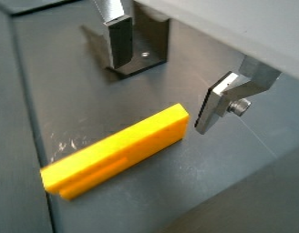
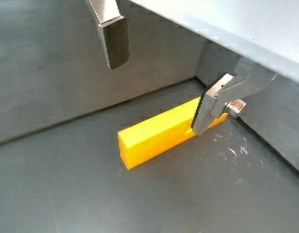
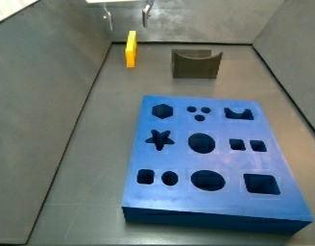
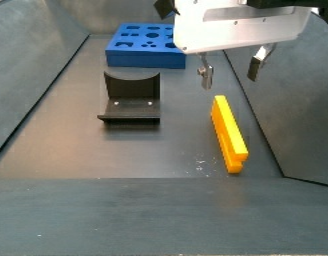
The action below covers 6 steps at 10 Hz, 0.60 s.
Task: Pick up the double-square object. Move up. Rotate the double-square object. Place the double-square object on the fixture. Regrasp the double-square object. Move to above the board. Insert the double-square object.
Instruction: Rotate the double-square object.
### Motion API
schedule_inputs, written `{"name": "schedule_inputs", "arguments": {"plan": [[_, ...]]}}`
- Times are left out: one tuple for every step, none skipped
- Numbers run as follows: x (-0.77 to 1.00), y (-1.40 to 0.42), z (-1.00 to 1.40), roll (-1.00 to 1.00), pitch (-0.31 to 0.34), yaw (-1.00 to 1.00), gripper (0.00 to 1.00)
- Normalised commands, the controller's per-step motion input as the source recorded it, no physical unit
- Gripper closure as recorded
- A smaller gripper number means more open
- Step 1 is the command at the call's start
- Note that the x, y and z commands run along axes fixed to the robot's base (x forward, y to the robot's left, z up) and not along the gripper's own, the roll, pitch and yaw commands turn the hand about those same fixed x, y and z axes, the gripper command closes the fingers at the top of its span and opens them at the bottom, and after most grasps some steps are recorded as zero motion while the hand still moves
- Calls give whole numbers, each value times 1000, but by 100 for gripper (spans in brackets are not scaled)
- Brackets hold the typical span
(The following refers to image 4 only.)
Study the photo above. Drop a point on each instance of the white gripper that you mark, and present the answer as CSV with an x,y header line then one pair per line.
x,y
220,24

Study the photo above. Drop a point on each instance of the yellow double-square block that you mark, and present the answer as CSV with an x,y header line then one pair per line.
x,y
232,145

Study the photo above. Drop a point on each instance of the blue shape-sorting board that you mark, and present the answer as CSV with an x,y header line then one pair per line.
x,y
144,45

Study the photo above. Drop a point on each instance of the black curved stand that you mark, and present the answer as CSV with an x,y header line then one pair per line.
x,y
134,100

